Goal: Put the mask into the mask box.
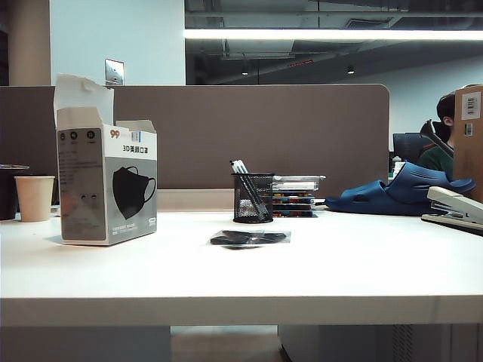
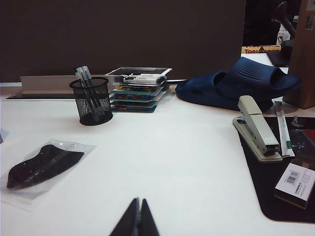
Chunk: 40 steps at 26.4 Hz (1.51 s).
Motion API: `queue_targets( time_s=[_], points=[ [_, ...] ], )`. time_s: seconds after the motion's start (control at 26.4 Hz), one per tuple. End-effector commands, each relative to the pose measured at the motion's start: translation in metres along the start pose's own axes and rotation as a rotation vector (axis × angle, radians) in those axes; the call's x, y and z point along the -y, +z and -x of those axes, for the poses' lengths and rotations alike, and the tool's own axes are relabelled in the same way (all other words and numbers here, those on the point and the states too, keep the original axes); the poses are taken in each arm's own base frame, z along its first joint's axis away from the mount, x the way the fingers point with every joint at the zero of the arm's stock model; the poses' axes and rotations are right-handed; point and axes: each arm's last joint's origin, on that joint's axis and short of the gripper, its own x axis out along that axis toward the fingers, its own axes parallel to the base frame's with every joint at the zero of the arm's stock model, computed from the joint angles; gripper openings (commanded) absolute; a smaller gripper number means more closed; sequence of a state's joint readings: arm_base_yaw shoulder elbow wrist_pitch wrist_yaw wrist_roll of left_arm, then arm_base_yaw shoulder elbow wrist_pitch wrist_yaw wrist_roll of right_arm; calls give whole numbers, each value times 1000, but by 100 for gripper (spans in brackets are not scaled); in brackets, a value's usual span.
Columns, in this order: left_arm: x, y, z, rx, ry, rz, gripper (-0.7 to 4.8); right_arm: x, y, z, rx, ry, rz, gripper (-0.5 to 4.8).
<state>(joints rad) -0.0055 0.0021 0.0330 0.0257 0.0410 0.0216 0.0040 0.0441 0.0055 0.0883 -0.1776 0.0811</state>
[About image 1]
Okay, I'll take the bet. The black mask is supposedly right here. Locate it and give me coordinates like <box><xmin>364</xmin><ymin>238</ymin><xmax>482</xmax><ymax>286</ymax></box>
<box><xmin>209</xmin><ymin>228</ymin><xmax>292</xmax><ymax>250</ymax></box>

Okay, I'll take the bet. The grey white mask box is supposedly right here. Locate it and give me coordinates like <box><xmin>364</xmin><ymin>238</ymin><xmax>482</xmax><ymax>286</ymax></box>
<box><xmin>53</xmin><ymin>73</ymin><xmax>158</xmax><ymax>247</ymax></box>

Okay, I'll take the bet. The teal colourful printed box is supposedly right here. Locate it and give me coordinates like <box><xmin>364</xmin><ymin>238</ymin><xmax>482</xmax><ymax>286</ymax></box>
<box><xmin>272</xmin><ymin>198</ymin><xmax>316</xmax><ymax>210</ymax></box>
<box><xmin>272</xmin><ymin>190</ymin><xmax>316</xmax><ymax>201</ymax></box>
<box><xmin>272</xmin><ymin>207</ymin><xmax>315</xmax><ymax>218</ymax></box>

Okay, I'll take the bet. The brown cardboard box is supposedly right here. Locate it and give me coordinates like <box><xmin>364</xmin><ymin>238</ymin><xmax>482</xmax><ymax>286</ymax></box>
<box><xmin>452</xmin><ymin>84</ymin><xmax>483</xmax><ymax>203</ymax></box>

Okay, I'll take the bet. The black pen with clear cap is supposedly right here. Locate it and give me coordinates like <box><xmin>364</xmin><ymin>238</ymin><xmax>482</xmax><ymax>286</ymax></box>
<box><xmin>233</xmin><ymin>159</ymin><xmax>269</xmax><ymax>222</ymax></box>
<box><xmin>238</xmin><ymin>160</ymin><xmax>272</xmax><ymax>220</ymax></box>

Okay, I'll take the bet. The black capped pen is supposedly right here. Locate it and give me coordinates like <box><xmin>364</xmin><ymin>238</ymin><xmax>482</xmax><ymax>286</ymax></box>
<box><xmin>229</xmin><ymin>159</ymin><xmax>265</xmax><ymax>222</ymax></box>

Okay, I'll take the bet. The black mesh pen holder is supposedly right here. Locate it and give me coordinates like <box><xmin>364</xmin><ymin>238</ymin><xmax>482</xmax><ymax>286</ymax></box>
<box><xmin>230</xmin><ymin>172</ymin><xmax>275</xmax><ymax>223</ymax></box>

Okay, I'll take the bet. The brown desk divider panel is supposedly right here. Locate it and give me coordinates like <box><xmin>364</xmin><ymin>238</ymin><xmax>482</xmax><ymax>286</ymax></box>
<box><xmin>0</xmin><ymin>82</ymin><xmax>390</xmax><ymax>190</ymax></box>

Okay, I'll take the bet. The clear plastic case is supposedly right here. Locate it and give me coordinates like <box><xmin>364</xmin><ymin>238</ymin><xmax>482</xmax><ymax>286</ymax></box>
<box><xmin>272</xmin><ymin>173</ymin><xmax>327</xmax><ymax>192</ymax></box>

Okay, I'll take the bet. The blue rubber slipper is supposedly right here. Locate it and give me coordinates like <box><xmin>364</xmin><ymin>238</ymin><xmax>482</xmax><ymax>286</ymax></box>
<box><xmin>384</xmin><ymin>162</ymin><xmax>476</xmax><ymax>207</ymax></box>
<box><xmin>324</xmin><ymin>179</ymin><xmax>433</xmax><ymax>216</ymax></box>

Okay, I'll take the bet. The long ceiling light strip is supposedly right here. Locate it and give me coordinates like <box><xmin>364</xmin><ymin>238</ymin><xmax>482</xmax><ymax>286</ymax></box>
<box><xmin>183</xmin><ymin>29</ymin><xmax>483</xmax><ymax>41</ymax></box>

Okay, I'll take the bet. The black computer monitor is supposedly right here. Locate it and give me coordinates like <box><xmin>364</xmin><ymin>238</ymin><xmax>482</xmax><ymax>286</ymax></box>
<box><xmin>392</xmin><ymin>132</ymin><xmax>431</xmax><ymax>165</ymax></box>

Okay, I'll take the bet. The person in green shirt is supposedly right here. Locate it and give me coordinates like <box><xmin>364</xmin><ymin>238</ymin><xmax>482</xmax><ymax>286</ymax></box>
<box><xmin>420</xmin><ymin>94</ymin><xmax>457</xmax><ymax>178</ymax></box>

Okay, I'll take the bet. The beige grey stapler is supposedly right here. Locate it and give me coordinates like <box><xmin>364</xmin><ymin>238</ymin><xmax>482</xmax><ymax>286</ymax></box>
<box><xmin>420</xmin><ymin>185</ymin><xmax>483</xmax><ymax>232</ymax></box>

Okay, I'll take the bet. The beige paper cup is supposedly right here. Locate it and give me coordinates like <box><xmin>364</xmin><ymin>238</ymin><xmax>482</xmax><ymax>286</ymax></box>
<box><xmin>14</xmin><ymin>175</ymin><xmax>56</xmax><ymax>222</ymax></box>

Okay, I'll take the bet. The grey desk side panel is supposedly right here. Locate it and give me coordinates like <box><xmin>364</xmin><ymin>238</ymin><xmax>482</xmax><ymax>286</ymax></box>
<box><xmin>0</xmin><ymin>324</ymin><xmax>171</xmax><ymax>362</ymax></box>

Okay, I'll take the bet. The black cup with purple lid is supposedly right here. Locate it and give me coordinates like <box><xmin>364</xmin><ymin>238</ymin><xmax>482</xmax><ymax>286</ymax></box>
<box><xmin>0</xmin><ymin>164</ymin><xmax>31</xmax><ymax>222</ymax></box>

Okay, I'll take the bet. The beige cable tray flap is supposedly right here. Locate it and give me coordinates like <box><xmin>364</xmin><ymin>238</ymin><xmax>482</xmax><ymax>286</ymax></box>
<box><xmin>156</xmin><ymin>188</ymin><xmax>237</xmax><ymax>212</ymax></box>

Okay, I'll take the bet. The metal wall switch plate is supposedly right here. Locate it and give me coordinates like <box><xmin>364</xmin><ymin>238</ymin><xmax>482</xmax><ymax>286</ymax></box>
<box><xmin>104</xmin><ymin>59</ymin><xmax>125</xmax><ymax>86</ymax></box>

